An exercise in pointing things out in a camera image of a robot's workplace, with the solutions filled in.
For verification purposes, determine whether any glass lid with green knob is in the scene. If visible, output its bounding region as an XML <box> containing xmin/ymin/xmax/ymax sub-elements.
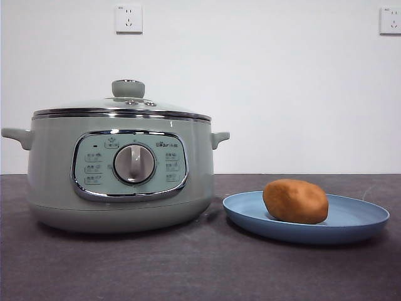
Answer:
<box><xmin>32</xmin><ymin>79</ymin><xmax>212</xmax><ymax>122</ymax></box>

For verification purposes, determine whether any brown potato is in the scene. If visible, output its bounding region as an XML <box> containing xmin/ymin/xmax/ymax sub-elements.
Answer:
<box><xmin>262</xmin><ymin>178</ymin><xmax>330</xmax><ymax>225</ymax></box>

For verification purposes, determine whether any pale green electric steamer pot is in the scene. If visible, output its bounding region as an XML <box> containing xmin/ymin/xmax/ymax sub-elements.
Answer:
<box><xmin>0</xmin><ymin>115</ymin><xmax>231</xmax><ymax>235</ymax></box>

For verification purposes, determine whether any blue round plate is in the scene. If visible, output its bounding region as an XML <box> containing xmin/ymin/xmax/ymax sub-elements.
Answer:
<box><xmin>222</xmin><ymin>191</ymin><xmax>391</xmax><ymax>246</ymax></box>

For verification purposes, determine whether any white wall socket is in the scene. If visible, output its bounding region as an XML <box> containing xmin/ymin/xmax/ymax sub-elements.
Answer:
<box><xmin>378</xmin><ymin>6</ymin><xmax>401</xmax><ymax>36</ymax></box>
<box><xmin>115</xmin><ymin>4</ymin><xmax>143</xmax><ymax>35</ymax></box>

